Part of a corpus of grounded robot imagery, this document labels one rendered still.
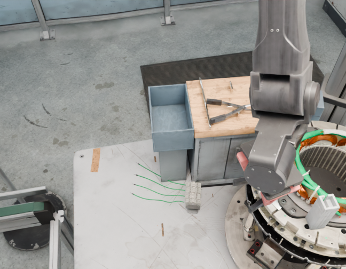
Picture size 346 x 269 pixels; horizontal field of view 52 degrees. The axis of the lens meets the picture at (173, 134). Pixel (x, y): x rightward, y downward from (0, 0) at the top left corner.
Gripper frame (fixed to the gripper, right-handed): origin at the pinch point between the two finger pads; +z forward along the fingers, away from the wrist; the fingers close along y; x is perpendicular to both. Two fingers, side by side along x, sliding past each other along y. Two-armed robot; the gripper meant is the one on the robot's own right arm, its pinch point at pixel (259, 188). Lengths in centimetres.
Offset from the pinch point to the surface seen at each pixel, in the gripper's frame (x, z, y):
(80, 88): -16, 118, -168
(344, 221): 14.6, 6.0, 10.0
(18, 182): -68, 120, -107
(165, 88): -1.9, 11.5, -42.9
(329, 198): 10.2, -1.1, 6.9
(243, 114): 12.9, 10.0, -24.9
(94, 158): -25, 40, -48
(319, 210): 7.8, 0.1, 7.8
